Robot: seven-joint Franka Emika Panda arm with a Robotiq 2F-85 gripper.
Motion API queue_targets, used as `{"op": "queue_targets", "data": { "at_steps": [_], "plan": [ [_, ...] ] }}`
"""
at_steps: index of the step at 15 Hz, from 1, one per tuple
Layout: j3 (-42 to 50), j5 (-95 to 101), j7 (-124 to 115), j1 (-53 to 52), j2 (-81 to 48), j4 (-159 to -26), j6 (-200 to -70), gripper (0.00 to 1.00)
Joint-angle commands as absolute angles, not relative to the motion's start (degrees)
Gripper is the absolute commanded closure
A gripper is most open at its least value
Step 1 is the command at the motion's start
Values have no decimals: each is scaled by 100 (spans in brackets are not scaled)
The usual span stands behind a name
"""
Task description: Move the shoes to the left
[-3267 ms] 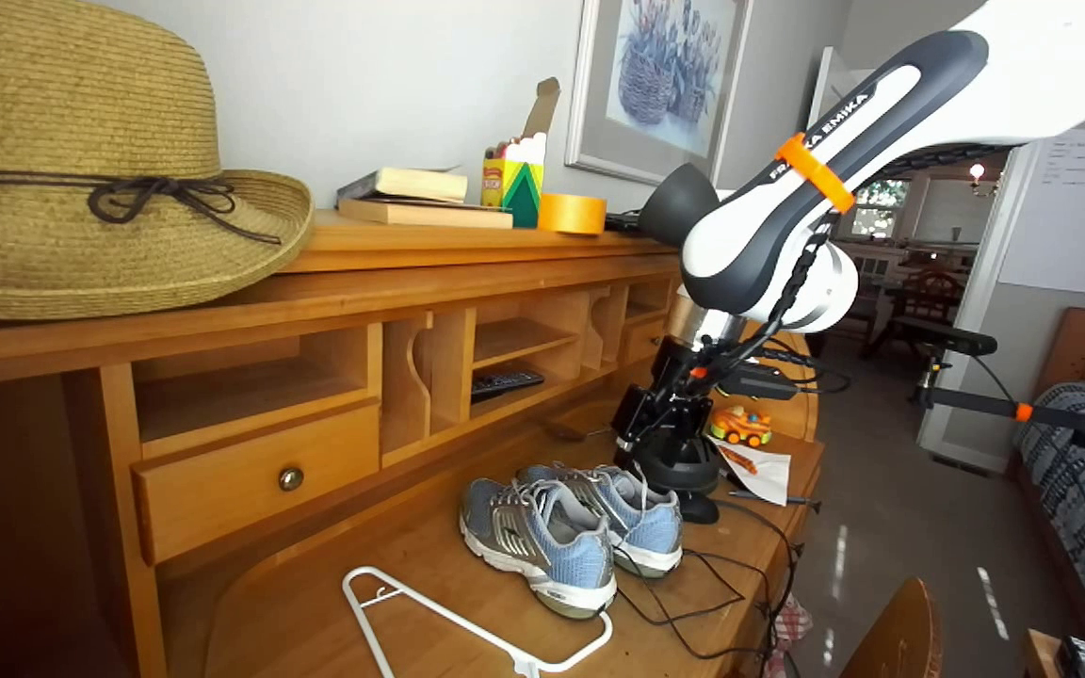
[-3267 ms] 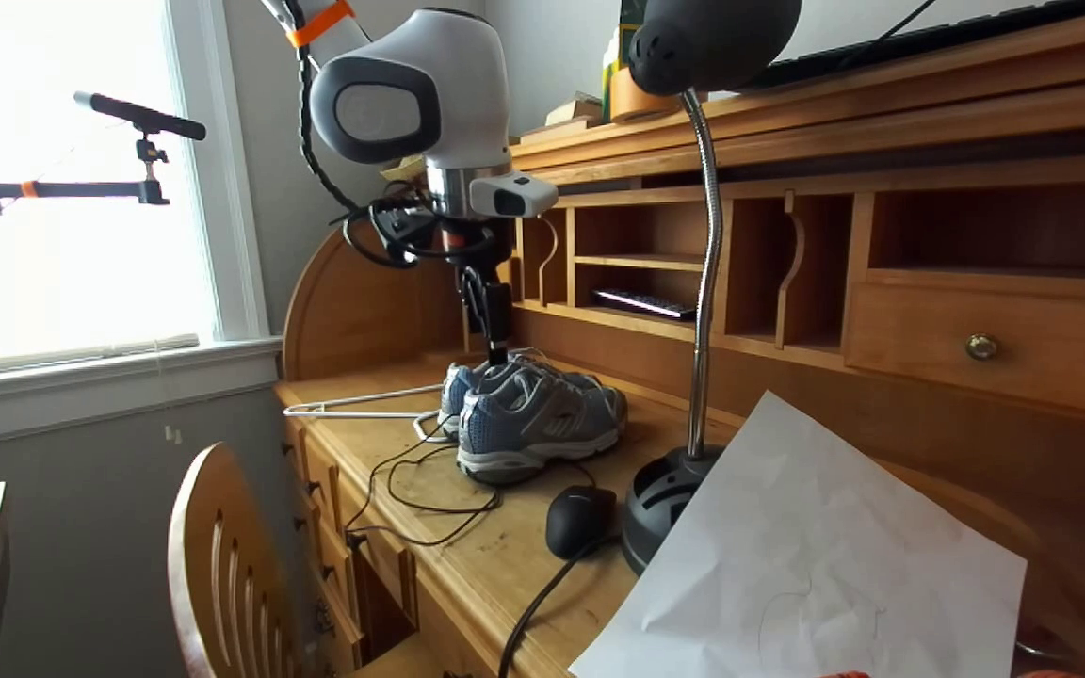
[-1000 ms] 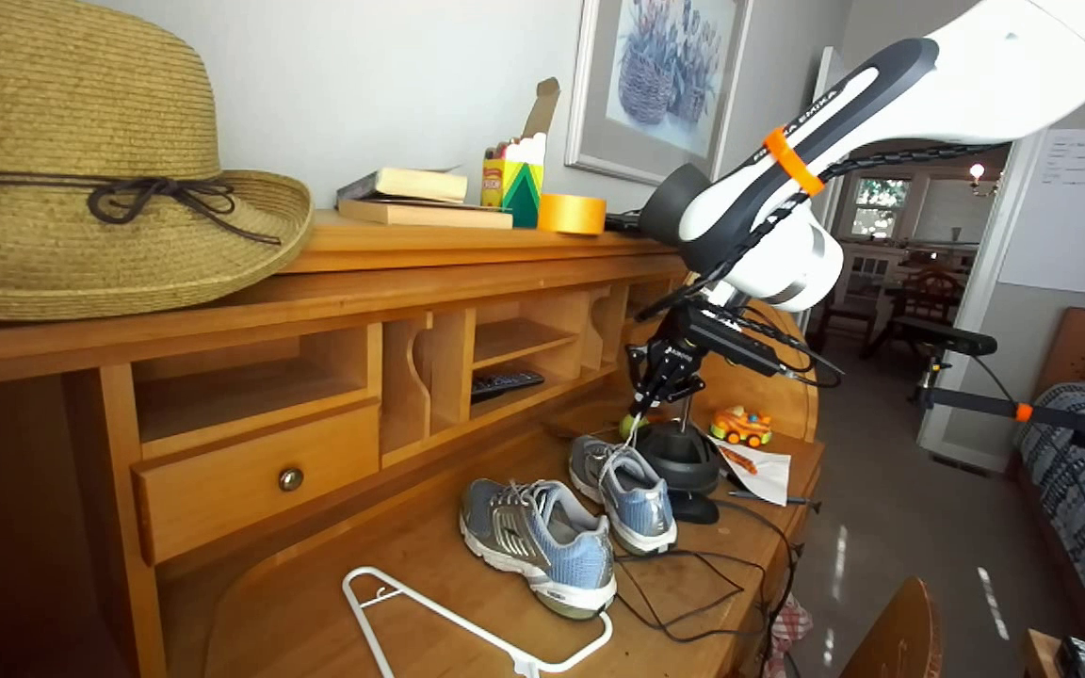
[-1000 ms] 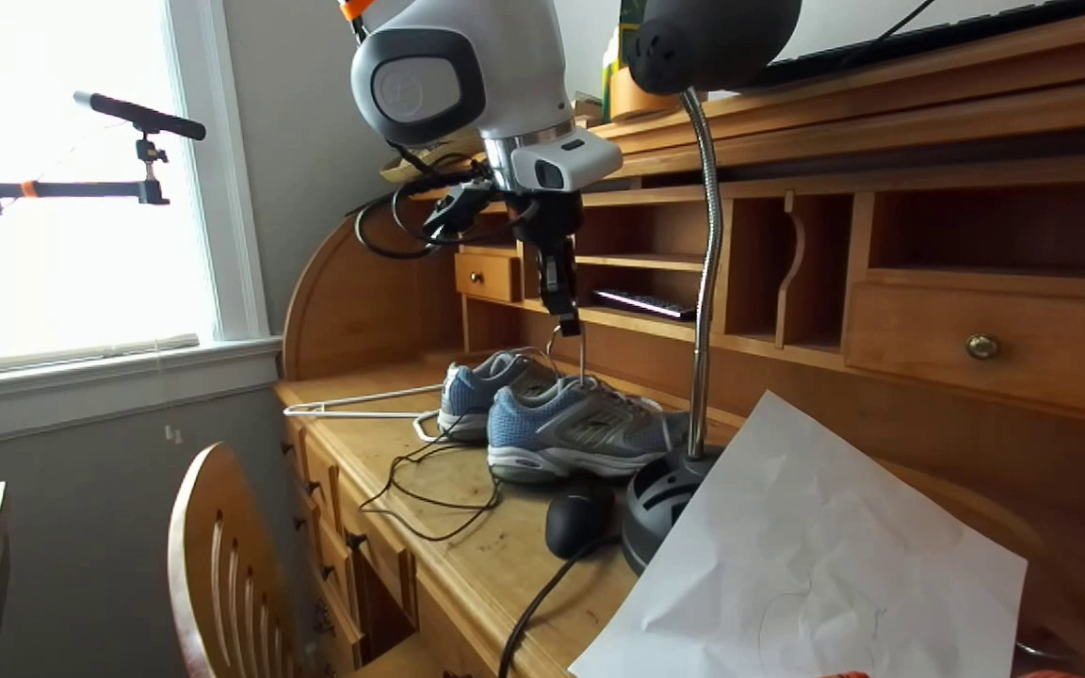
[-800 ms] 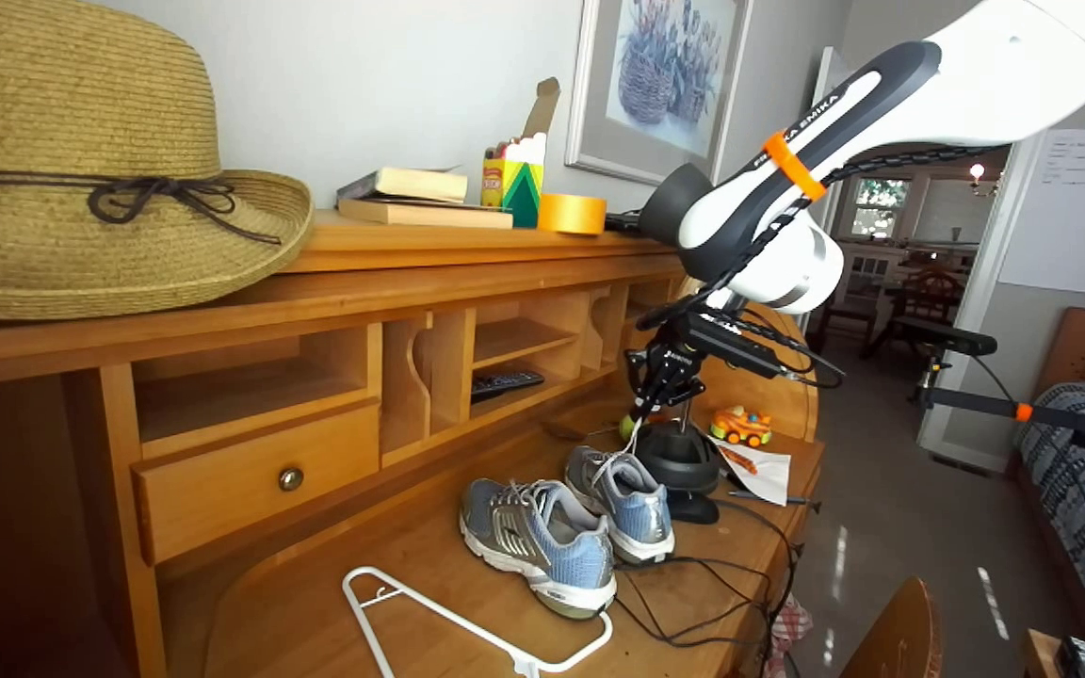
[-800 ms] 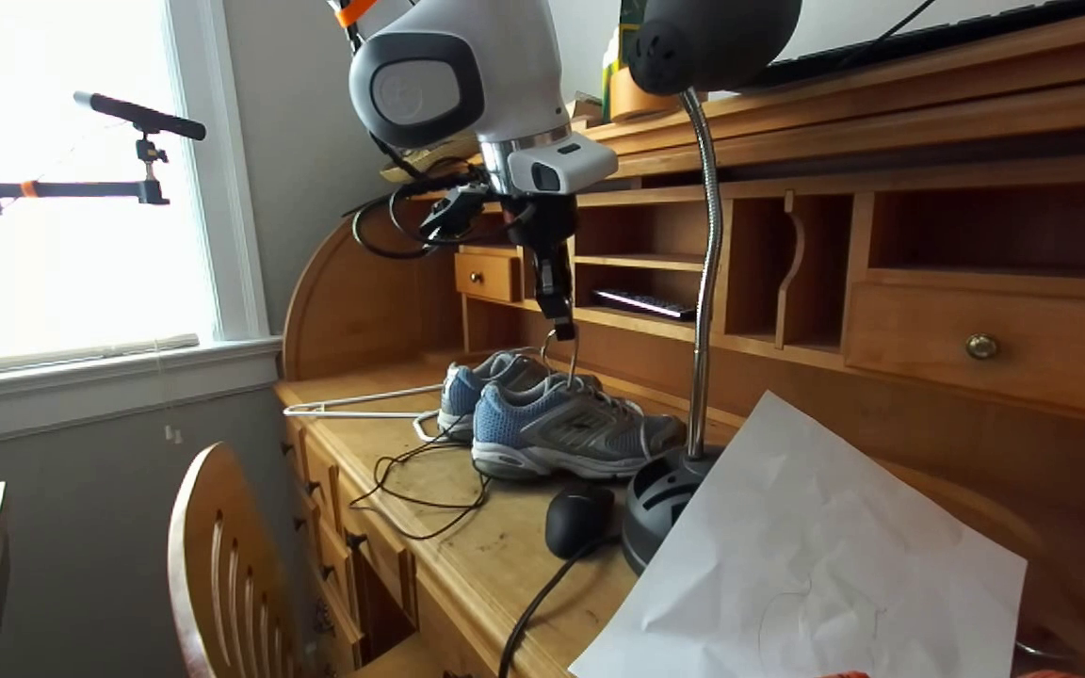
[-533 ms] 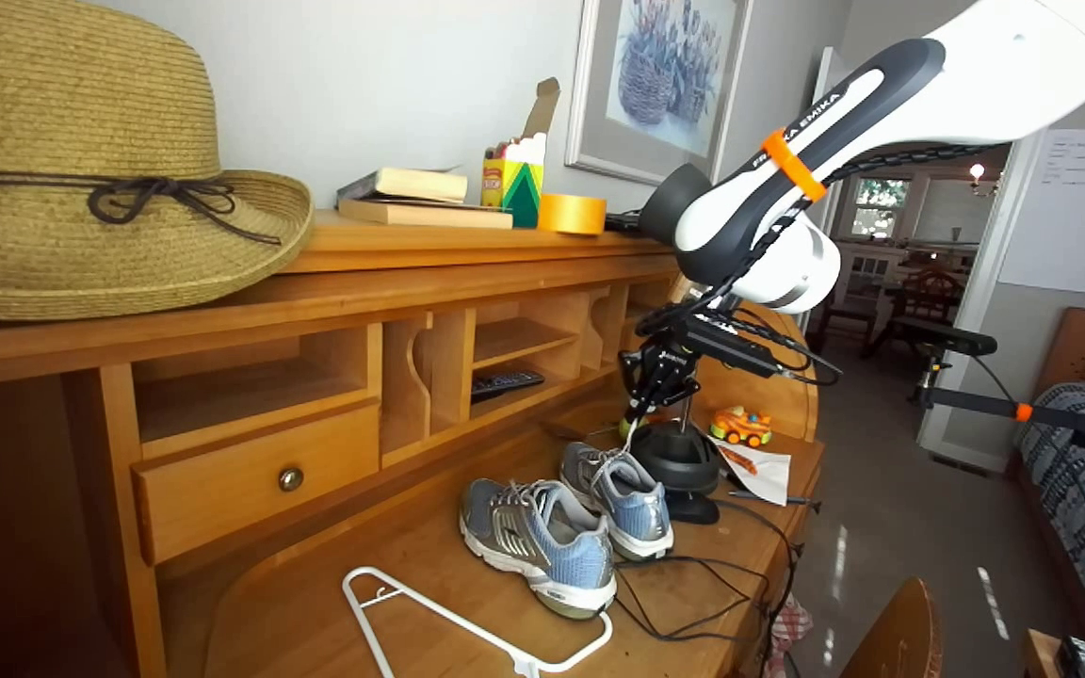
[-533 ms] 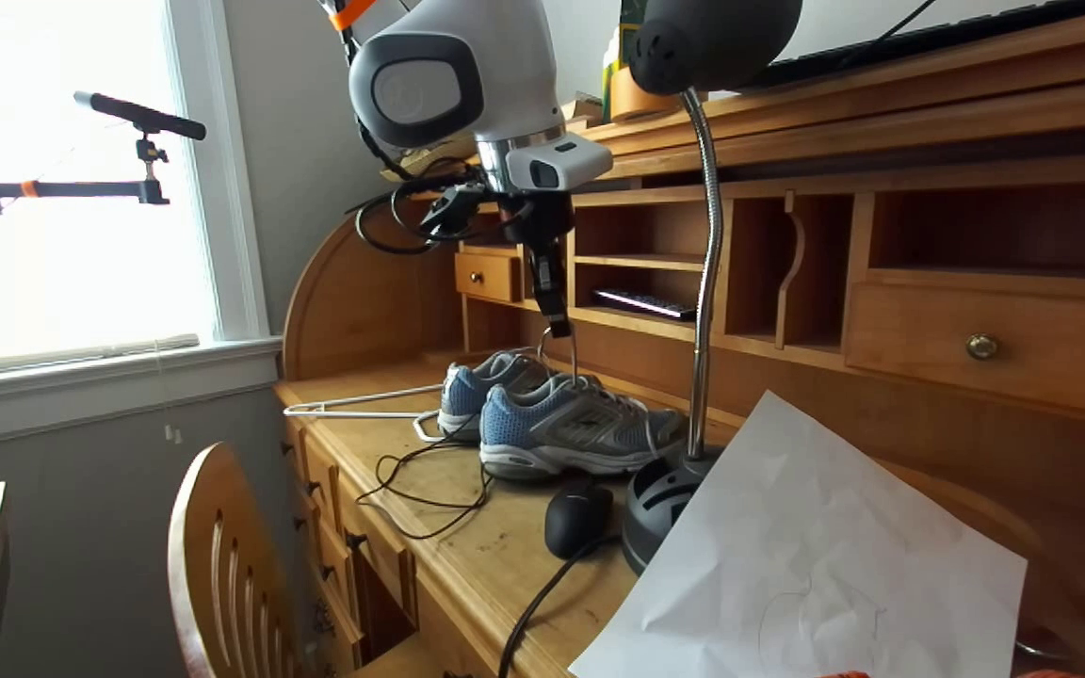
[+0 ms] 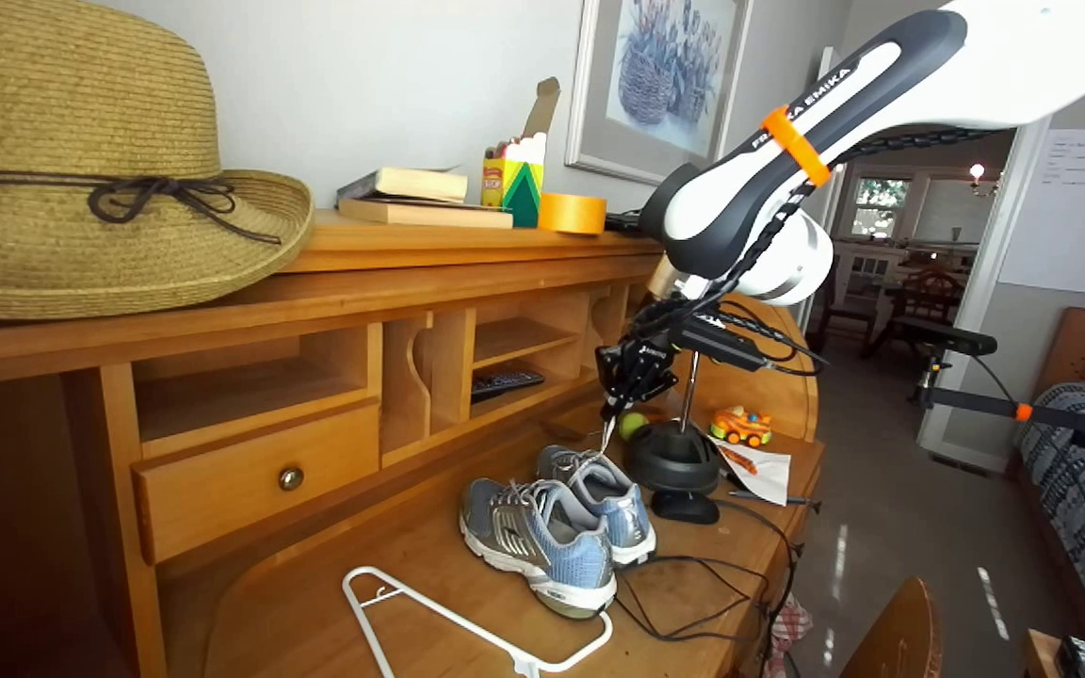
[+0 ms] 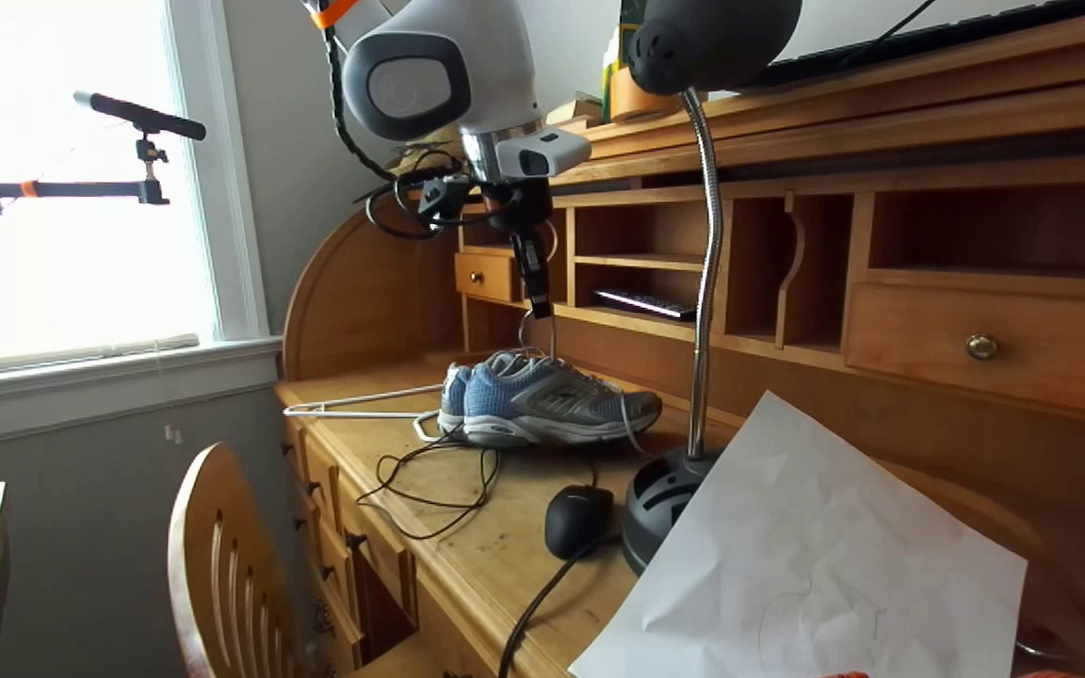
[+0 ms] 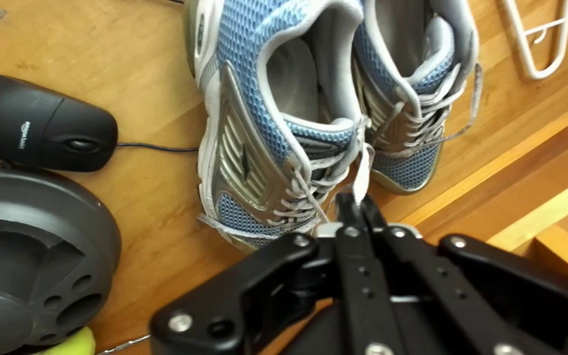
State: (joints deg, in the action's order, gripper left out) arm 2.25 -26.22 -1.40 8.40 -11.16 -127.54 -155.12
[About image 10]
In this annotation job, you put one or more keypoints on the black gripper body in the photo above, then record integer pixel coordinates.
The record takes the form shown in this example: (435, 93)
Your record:
(530, 226)

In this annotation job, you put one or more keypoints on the blue grey sneaker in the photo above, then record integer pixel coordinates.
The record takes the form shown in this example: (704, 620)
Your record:
(455, 400)
(568, 400)

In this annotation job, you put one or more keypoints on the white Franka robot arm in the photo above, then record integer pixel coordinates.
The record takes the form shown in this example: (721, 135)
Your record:
(468, 52)

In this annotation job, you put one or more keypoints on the wooden drawer with brass knob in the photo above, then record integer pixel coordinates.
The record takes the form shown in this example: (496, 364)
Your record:
(1019, 353)
(488, 275)

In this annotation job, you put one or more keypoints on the black flat device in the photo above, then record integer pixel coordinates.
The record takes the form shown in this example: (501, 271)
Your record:
(641, 304)

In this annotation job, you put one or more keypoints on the black computer mouse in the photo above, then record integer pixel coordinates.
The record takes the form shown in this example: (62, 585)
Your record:
(583, 521)

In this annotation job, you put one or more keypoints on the green bottle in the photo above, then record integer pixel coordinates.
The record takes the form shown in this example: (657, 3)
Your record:
(631, 33)

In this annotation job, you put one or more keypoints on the black gooseneck desk lamp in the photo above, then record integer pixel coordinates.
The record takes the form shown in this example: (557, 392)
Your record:
(706, 40)

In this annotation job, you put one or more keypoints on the white paper sheet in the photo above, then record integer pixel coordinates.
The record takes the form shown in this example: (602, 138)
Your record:
(807, 551)

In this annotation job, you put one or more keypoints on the wooden chair back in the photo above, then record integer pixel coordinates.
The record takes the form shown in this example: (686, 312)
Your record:
(208, 568)

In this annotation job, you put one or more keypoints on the wooden rolltop desk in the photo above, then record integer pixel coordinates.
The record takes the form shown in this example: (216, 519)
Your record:
(943, 138)

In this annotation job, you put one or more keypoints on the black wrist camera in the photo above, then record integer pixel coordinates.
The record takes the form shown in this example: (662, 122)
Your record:
(440, 202)

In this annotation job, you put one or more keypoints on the white window frame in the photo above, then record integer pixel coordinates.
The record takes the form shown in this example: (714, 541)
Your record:
(234, 191)

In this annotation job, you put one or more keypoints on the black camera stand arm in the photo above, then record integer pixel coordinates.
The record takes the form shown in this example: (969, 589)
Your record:
(141, 115)

